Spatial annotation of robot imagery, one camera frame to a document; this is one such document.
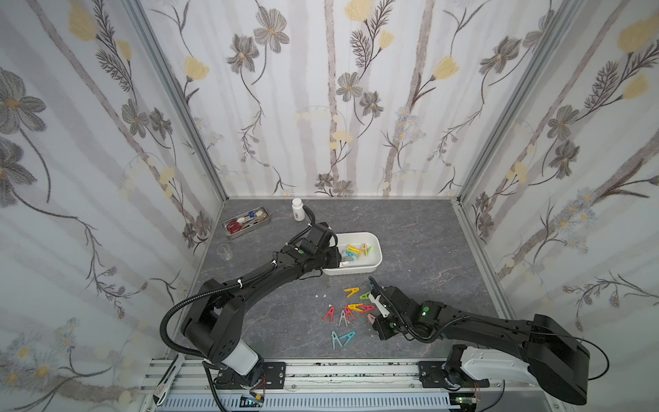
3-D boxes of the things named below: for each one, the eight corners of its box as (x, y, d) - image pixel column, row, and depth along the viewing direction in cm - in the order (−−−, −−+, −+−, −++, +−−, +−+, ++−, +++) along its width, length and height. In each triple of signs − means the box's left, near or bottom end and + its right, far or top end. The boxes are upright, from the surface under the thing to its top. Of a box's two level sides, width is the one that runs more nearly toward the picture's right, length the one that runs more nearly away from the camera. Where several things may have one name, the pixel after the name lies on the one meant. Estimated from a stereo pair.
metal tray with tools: (228, 240, 107) (226, 237, 106) (221, 226, 112) (219, 223, 111) (274, 219, 115) (273, 216, 113) (265, 206, 120) (264, 203, 118)
